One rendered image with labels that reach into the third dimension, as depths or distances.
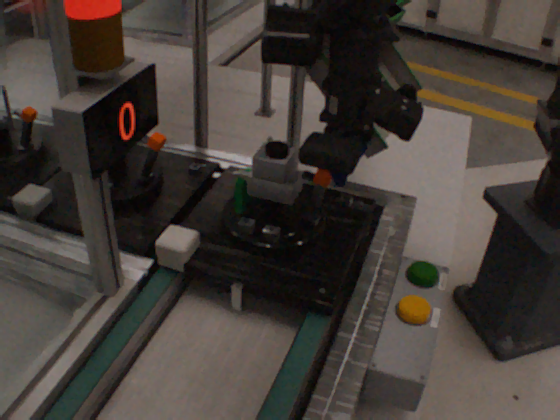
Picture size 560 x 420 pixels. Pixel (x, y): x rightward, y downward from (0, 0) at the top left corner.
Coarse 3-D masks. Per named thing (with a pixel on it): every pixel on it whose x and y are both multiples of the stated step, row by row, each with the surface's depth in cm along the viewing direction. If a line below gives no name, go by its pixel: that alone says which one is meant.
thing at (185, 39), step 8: (184, 0) 158; (248, 0) 200; (256, 0) 205; (184, 8) 159; (240, 8) 193; (248, 8) 200; (184, 16) 161; (224, 16) 183; (232, 16) 189; (184, 24) 162; (216, 24) 178; (224, 24) 184; (128, 32) 170; (136, 32) 169; (144, 32) 168; (152, 32) 168; (160, 32) 169; (184, 32) 164; (208, 32) 174; (144, 40) 170; (152, 40) 169; (160, 40) 168; (168, 40) 167; (176, 40) 167; (184, 40) 165
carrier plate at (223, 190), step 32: (224, 192) 85; (192, 224) 79; (352, 224) 80; (192, 256) 73; (224, 256) 74; (256, 256) 74; (320, 256) 75; (352, 256) 75; (256, 288) 70; (288, 288) 70; (320, 288) 70
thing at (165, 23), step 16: (128, 0) 165; (144, 0) 163; (160, 0) 162; (176, 0) 160; (208, 0) 170; (224, 0) 182; (240, 0) 194; (128, 16) 169; (144, 16) 167; (160, 16) 165; (176, 16) 163; (208, 16) 174; (176, 32) 166
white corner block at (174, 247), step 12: (168, 228) 75; (180, 228) 75; (168, 240) 73; (180, 240) 73; (192, 240) 73; (168, 252) 72; (180, 252) 71; (192, 252) 74; (168, 264) 74; (180, 264) 73
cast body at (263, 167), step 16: (272, 144) 72; (256, 160) 72; (272, 160) 71; (288, 160) 72; (240, 176) 76; (256, 176) 73; (272, 176) 72; (288, 176) 73; (256, 192) 75; (272, 192) 74; (288, 192) 73
